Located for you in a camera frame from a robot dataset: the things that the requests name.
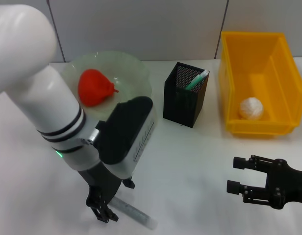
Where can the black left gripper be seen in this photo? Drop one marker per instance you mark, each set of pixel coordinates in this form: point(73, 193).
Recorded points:
point(102, 181)

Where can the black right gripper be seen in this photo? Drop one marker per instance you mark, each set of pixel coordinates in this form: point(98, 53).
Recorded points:
point(288, 186)

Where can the grey marker pen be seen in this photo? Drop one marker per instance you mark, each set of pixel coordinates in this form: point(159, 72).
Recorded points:
point(138, 215)

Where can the white paper ball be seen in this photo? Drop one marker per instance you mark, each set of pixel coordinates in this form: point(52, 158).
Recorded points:
point(251, 109)

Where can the red-orange toy orange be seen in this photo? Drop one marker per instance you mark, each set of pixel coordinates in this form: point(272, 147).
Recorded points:
point(94, 88)

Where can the black mesh pen holder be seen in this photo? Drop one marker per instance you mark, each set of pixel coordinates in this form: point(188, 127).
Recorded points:
point(180, 110)

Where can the pale green glass fruit plate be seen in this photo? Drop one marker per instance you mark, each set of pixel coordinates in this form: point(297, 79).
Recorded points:
point(133, 80)

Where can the yellow plastic bin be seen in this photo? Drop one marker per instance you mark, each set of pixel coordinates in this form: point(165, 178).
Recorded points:
point(263, 61)

